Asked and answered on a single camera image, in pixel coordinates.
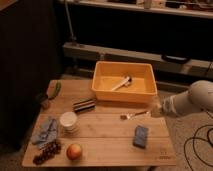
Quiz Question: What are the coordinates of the wooden table board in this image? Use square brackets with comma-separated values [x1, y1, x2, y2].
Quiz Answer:
[21, 78, 178, 167]

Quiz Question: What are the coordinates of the dark grape bunch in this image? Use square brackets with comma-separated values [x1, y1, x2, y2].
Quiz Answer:
[33, 140, 61, 165]

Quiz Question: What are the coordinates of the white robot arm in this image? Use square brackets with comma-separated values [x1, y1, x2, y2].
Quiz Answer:
[149, 80, 213, 118]

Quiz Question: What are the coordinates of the black floor cable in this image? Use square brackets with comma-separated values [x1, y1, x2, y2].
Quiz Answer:
[183, 111, 213, 171]

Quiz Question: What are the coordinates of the metal vertical pole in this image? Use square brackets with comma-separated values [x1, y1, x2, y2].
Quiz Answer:
[64, 0, 77, 46]

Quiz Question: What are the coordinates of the black clamp on rail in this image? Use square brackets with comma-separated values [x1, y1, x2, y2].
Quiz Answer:
[161, 55, 190, 64]

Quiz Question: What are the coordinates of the blue crumpled cloth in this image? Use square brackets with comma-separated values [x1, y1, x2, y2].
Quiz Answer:
[31, 117, 58, 149]

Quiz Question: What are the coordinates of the blue sponge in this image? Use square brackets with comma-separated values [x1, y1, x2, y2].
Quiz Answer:
[133, 125, 148, 148]

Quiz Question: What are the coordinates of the white brush in bin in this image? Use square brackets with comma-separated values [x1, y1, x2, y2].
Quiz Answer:
[112, 76, 132, 91]

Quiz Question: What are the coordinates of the red yellow apple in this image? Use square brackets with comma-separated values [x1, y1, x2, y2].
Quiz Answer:
[66, 143, 82, 160]

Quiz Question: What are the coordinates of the upper shelf board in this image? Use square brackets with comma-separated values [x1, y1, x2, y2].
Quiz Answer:
[57, 0, 213, 19]

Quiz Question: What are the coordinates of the small dark round object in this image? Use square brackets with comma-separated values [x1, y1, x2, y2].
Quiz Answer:
[37, 94, 50, 109]

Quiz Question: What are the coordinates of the white metal cup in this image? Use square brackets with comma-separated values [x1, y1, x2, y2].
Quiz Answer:
[59, 112, 78, 133]

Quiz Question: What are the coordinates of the yellow plastic bin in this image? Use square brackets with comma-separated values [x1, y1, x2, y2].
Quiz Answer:
[92, 61, 158, 103]

